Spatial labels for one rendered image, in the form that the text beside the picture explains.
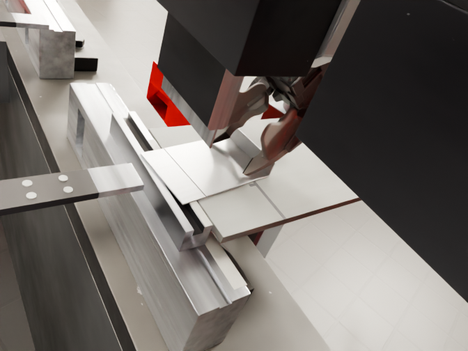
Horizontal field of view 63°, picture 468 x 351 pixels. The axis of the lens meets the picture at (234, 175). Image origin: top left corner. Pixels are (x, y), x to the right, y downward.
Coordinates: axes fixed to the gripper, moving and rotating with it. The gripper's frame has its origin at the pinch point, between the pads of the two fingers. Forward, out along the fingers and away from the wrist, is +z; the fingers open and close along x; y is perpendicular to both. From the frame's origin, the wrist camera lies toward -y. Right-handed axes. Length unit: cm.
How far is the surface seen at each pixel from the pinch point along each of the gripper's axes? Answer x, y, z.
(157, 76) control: -51, -31, 0
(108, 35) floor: -249, -153, 4
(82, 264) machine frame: -5.6, -1.0, 25.3
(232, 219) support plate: 8.0, 4.8, 5.2
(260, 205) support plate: 7.7, 1.4, 2.4
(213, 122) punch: 5.2, 15.0, -0.4
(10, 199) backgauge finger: -1.6, 18.6, 16.1
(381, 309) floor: 20, -152, 4
